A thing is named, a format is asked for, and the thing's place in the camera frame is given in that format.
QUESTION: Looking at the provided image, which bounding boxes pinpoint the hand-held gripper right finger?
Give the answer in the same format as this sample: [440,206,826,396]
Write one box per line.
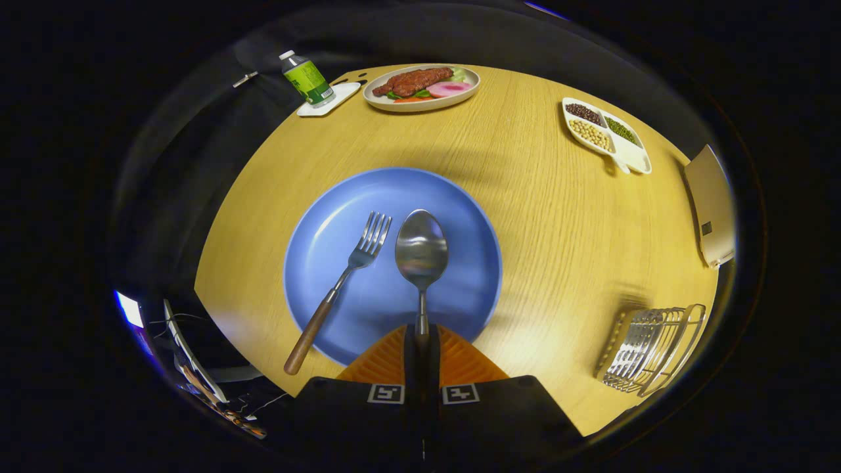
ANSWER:
[422,324,584,461]

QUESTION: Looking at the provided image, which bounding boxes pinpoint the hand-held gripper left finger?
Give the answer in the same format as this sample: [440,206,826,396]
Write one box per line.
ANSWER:
[294,324,424,461]

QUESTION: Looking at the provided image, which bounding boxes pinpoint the wooden handle metal fork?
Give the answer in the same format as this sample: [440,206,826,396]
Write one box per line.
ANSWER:
[284,211,392,376]

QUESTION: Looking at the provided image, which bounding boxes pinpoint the metal spoon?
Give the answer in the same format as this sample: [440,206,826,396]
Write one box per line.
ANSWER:
[395,209,449,349]

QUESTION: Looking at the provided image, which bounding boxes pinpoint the colourful printed sheet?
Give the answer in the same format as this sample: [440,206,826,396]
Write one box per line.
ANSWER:
[174,355,267,439]

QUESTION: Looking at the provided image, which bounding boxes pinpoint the thin white panel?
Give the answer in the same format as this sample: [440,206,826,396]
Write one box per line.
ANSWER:
[163,299,229,403]

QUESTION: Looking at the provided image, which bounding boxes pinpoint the blue round plate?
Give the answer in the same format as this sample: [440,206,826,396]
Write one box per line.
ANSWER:
[283,167,503,366]

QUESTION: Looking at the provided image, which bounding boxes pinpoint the lit computer screen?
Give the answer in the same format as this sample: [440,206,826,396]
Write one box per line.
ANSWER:
[114,289,165,375]

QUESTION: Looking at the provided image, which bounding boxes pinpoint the white divided dish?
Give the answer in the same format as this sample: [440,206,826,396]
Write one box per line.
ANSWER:
[562,97,652,175]

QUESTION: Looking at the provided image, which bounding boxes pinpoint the pile of yellow soybeans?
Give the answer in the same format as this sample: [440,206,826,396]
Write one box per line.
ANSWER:
[569,120,612,150]

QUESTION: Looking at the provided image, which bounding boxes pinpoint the white toaster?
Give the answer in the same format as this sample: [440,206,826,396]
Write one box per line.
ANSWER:
[683,145,737,270]

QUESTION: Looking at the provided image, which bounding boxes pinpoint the beige oval food plate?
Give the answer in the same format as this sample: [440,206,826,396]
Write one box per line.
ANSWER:
[363,64,481,113]

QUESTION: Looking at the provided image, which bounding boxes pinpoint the pile of green beans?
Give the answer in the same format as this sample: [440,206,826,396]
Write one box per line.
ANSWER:
[604,117,638,145]

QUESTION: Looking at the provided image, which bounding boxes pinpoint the white square coaster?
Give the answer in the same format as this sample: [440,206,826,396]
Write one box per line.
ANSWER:
[296,81,361,118]

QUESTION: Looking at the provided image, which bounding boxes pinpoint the pink round food slice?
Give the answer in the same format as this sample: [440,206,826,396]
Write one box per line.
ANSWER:
[426,81,474,99]

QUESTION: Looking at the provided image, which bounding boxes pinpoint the brown grilled meat piece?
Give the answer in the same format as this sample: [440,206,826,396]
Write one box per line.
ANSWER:
[373,66,454,99]

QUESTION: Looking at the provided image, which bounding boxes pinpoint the green label plastic bottle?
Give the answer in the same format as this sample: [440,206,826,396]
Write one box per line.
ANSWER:
[279,50,336,109]

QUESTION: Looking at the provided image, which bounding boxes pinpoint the metal wire cutlery rack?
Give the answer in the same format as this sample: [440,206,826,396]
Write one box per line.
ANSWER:
[595,304,707,397]

